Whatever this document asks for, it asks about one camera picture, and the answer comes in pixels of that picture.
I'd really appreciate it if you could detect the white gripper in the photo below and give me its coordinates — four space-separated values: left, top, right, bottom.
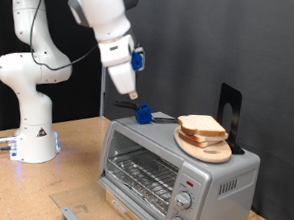
95 32 143 101

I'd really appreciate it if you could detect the metal spatula with blue grip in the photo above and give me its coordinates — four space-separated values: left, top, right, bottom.
111 100 181 127

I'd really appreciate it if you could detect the glass oven door with handle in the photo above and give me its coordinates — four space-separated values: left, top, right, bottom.
48 173 171 220

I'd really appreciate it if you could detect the silver toaster oven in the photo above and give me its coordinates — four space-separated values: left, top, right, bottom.
94 107 265 220

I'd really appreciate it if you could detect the wooden box under oven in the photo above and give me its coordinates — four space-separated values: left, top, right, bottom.
103 189 150 220

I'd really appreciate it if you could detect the metal pole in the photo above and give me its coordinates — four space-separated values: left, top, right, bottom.
98 65 108 117

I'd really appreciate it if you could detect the oval wooden cutting board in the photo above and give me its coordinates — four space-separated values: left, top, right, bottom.
172 125 234 165

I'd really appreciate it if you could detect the black metal bookend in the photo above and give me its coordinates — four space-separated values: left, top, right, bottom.
213 81 250 156

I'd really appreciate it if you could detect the wire oven rack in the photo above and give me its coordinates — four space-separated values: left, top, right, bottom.
104 147 181 215

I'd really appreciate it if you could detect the black camera cable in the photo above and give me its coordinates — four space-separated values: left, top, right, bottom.
27 0 103 75

